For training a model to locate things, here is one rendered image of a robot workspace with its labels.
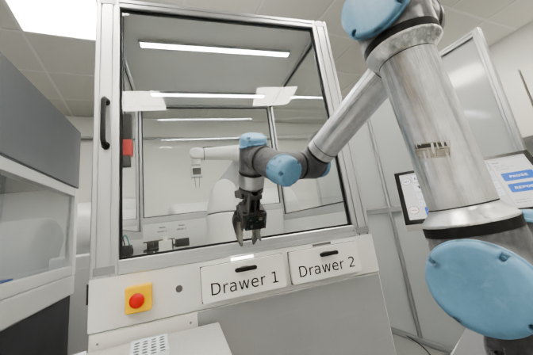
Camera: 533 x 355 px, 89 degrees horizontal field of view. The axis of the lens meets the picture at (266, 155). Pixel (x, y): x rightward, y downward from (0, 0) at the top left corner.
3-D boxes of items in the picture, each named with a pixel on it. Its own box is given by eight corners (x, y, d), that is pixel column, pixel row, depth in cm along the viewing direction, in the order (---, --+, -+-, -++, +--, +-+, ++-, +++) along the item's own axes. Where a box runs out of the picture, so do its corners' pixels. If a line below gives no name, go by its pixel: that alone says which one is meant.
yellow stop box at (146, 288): (151, 310, 80) (150, 284, 81) (124, 316, 77) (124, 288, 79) (152, 306, 84) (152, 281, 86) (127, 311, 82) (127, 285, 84)
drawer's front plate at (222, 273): (287, 286, 96) (282, 253, 98) (202, 304, 87) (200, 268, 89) (285, 285, 97) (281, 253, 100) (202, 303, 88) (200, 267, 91)
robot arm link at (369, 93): (430, 4, 58) (304, 159, 85) (408, -18, 51) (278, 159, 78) (476, 30, 52) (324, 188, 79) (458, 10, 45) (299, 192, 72)
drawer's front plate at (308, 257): (362, 270, 105) (356, 241, 108) (293, 284, 96) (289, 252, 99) (359, 269, 107) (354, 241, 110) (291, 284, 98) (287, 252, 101)
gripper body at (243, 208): (240, 234, 77) (242, 196, 73) (235, 217, 84) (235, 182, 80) (266, 230, 79) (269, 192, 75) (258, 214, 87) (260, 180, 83)
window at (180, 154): (350, 224, 113) (311, 29, 136) (120, 259, 87) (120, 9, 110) (349, 224, 114) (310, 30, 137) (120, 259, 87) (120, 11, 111)
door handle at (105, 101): (106, 144, 89) (107, 92, 93) (97, 145, 88) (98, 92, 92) (109, 149, 93) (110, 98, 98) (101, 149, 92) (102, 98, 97)
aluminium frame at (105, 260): (371, 233, 113) (325, 21, 138) (88, 280, 81) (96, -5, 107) (289, 234, 200) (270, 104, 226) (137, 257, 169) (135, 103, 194)
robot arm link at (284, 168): (315, 158, 68) (285, 146, 76) (283, 158, 60) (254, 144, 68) (308, 187, 70) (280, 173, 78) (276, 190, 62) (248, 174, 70)
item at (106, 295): (379, 270, 109) (371, 233, 113) (86, 334, 78) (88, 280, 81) (292, 254, 197) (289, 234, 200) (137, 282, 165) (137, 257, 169)
